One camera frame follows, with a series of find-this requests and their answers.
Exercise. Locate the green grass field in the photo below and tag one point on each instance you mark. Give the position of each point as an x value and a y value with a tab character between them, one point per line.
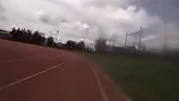
153	82

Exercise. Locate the tall light pole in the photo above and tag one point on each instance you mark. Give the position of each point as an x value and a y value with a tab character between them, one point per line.
86	37

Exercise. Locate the row of dark trees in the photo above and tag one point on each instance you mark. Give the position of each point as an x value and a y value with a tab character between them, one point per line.
29	36

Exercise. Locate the tall metal pole frame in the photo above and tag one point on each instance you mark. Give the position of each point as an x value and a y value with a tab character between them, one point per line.
139	38

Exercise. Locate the red running track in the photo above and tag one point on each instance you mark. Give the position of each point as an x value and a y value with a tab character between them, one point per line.
62	86

